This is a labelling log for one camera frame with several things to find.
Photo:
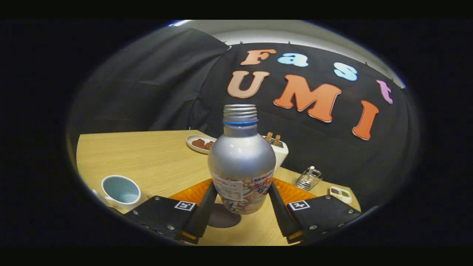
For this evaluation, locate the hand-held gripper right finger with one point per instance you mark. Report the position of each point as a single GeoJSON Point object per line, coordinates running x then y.
{"type": "Point", "coordinates": [282, 216]}

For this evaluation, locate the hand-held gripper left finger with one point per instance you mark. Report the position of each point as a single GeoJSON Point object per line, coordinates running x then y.
{"type": "Point", "coordinates": [201, 218]}

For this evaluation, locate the dark brown round coaster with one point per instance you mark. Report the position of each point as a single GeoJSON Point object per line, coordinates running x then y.
{"type": "Point", "coordinates": [223, 221]}

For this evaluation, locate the silver juice bottle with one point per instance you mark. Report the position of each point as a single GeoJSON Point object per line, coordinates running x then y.
{"type": "Point", "coordinates": [242, 159]}

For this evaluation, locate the white cup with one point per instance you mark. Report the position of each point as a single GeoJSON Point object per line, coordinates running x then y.
{"type": "Point", "coordinates": [120, 192]}

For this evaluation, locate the white toaster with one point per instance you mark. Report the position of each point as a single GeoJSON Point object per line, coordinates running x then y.
{"type": "Point", "coordinates": [281, 155]}

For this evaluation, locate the white divided dish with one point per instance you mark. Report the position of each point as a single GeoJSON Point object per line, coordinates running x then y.
{"type": "Point", "coordinates": [340, 194]}

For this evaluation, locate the round plate with red food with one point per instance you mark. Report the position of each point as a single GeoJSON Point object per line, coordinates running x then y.
{"type": "Point", "coordinates": [199, 143]}

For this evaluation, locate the brown toast slice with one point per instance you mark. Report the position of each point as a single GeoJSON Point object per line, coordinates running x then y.
{"type": "Point", "coordinates": [276, 140]}
{"type": "Point", "coordinates": [269, 137]}

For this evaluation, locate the wooden table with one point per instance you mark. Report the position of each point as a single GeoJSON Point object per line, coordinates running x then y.
{"type": "Point", "coordinates": [147, 155]}

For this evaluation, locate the black backdrop cloth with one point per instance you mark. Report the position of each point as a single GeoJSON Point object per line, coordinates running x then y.
{"type": "Point", "coordinates": [147, 85]}

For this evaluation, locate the ceiling tube light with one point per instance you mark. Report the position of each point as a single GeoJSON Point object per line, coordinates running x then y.
{"type": "Point", "coordinates": [180, 23]}

